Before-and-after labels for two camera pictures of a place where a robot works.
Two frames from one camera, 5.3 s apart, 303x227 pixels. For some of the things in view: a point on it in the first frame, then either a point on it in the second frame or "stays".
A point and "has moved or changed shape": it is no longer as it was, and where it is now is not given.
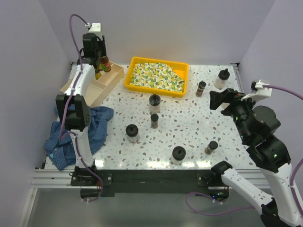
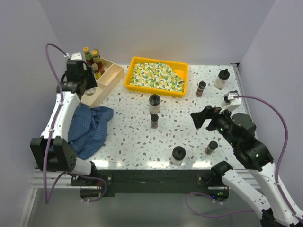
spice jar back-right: (200, 88) stays
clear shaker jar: (220, 82) stays
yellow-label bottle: (97, 75) stays
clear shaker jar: (131, 131) → (90, 91)
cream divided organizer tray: (95, 89) stays
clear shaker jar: (155, 101) stays
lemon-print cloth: (156, 75) stays
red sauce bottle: (105, 64) has moved or changed shape
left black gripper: (101, 41) → (91, 82)
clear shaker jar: (178, 154) stays
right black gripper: (216, 97) → (209, 112)
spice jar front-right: (212, 145) stays
